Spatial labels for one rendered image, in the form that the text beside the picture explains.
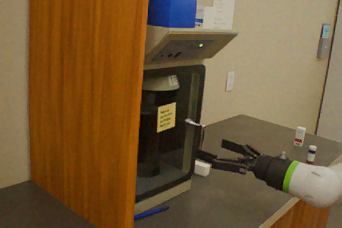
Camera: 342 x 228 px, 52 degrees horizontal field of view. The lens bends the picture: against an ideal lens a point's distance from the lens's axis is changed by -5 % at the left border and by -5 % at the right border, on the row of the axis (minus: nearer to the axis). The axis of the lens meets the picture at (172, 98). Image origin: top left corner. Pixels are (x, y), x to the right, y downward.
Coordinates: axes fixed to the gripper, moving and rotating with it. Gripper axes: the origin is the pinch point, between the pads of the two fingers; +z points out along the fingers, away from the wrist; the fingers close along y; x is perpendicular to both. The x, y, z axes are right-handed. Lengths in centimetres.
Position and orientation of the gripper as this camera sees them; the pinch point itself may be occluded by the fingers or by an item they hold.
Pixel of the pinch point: (213, 149)
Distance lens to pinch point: 115.6
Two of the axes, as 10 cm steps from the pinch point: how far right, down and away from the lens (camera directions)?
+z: -7.6, -2.2, 6.2
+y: -6.5, 1.3, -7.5
